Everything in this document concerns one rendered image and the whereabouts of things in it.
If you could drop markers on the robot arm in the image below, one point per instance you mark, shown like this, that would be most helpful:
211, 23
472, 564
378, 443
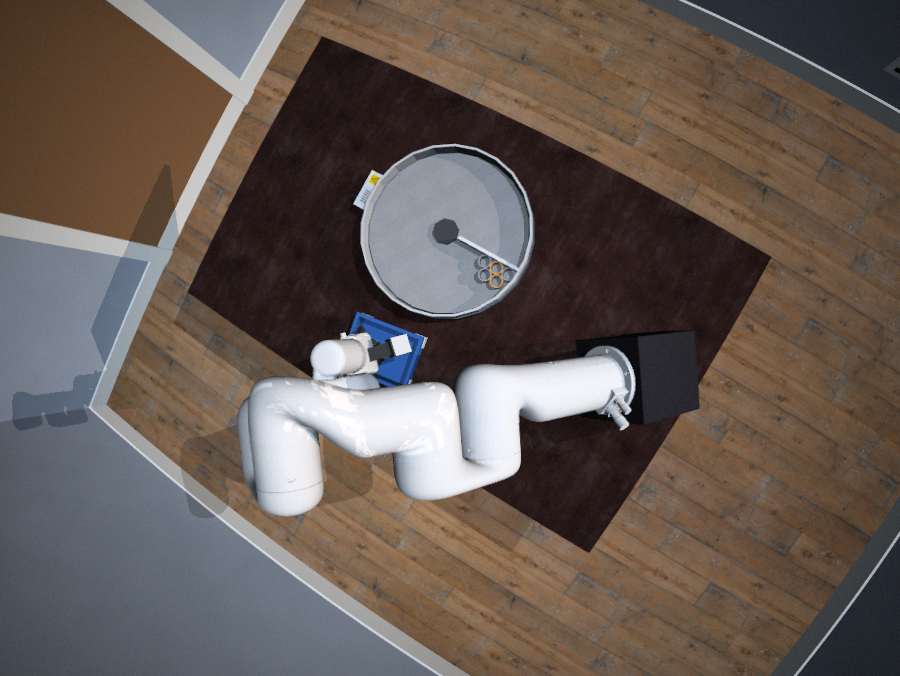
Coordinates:
419, 423

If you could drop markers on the blue tray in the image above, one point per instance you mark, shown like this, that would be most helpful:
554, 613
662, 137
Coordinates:
393, 371

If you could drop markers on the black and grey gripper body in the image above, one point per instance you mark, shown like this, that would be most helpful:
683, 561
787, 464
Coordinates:
370, 367

